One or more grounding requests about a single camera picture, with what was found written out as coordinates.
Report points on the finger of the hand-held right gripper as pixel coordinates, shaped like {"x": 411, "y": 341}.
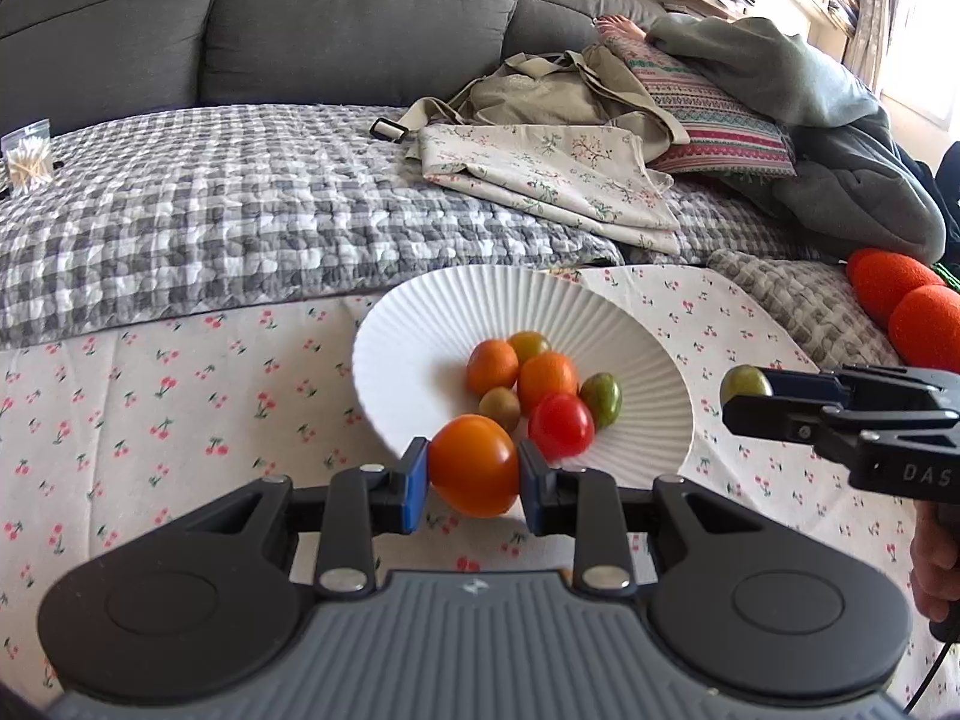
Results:
{"x": 772, "y": 420}
{"x": 806, "y": 384}

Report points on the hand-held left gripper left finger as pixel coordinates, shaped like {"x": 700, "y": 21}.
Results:
{"x": 416, "y": 480}

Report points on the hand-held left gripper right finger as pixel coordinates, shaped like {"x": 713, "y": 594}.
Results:
{"x": 532, "y": 487}

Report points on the round light green tomato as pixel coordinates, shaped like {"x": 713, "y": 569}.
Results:
{"x": 742, "y": 384}

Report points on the orange tomato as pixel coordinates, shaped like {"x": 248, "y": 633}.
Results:
{"x": 472, "y": 465}
{"x": 547, "y": 381}

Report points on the red tomato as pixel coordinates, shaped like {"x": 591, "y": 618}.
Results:
{"x": 561, "y": 426}

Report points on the small brown kiwi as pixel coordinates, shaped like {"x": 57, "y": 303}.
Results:
{"x": 500, "y": 408}

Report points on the oval green-red tomato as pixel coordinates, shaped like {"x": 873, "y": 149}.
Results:
{"x": 601, "y": 399}

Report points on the small mandarin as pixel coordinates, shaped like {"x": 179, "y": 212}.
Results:
{"x": 493, "y": 366}

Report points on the yellow-orange tomato back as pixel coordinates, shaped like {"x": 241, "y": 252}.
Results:
{"x": 529, "y": 345}

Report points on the white ribbed plate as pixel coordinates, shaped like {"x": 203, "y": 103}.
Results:
{"x": 420, "y": 330}

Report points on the person's right hand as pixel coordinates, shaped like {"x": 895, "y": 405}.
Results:
{"x": 937, "y": 562}

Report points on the grey knit blanket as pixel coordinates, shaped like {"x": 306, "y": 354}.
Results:
{"x": 810, "y": 307}

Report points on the orange foam ball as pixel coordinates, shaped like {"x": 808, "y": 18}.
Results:
{"x": 928, "y": 330}

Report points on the orange plush toy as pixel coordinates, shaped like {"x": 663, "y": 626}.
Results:
{"x": 892, "y": 281}

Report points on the dark grey garment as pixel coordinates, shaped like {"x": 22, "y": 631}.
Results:
{"x": 862, "y": 187}

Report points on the cherry print tablecloth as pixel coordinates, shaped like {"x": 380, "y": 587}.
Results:
{"x": 187, "y": 427}

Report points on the striped patterned pillow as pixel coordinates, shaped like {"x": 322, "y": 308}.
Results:
{"x": 712, "y": 120}

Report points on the folded floral cloth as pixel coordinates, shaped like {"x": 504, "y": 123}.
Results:
{"x": 547, "y": 180}

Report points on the grey white checked quilt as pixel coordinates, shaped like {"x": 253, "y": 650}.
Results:
{"x": 225, "y": 202}

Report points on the small black white object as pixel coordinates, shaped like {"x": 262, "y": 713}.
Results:
{"x": 388, "y": 129}

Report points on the light patterned curtain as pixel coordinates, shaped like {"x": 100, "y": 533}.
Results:
{"x": 874, "y": 7}

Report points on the beige canvas bag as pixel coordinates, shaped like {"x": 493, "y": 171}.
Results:
{"x": 540, "y": 94}

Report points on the grey sofa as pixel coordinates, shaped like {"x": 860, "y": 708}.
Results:
{"x": 337, "y": 15}

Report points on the clear bag of cotton swabs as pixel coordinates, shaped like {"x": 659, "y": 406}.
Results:
{"x": 26, "y": 157}

